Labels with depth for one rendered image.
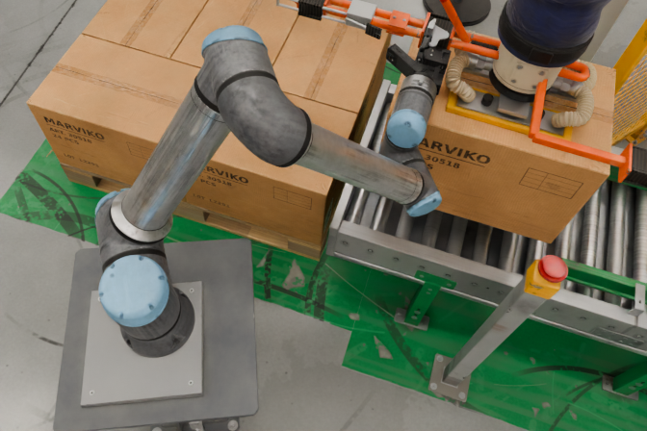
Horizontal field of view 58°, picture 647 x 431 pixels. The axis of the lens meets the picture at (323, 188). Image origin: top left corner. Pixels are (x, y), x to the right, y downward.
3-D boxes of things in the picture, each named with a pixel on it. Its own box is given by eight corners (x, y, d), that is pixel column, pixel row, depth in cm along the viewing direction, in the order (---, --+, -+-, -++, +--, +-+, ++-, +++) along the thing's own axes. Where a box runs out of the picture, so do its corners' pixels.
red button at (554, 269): (563, 266, 146) (570, 259, 143) (560, 291, 143) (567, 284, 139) (535, 257, 147) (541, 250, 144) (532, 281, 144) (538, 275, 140)
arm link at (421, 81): (395, 106, 150) (401, 80, 141) (400, 91, 152) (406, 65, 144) (428, 115, 149) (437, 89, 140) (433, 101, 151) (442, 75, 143)
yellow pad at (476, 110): (571, 119, 162) (579, 108, 157) (568, 147, 156) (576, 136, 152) (452, 86, 166) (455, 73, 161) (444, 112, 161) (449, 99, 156)
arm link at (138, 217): (93, 278, 143) (226, 69, 96) (85, 217, 152) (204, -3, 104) (153, 276, 153) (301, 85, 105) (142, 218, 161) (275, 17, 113)
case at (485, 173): (562, 148, 207) (616, 68, 173) (551, 244, 186) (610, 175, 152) (398, 102, 214) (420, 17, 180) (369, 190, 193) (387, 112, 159)
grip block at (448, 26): (453, 34, 163) (458, 17, 158) (446, 58, 157) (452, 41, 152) (424, 26, 164) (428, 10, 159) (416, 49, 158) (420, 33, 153)
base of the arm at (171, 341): (191, 357, 150) (183, 347, 141) (116, 358, 150) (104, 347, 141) (198, 287, 159) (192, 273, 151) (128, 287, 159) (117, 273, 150)
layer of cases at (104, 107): (382, 77, 293) (396, 14, 259) (321, 245, 241) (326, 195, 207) (163, 15, 306) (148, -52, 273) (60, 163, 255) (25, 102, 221)
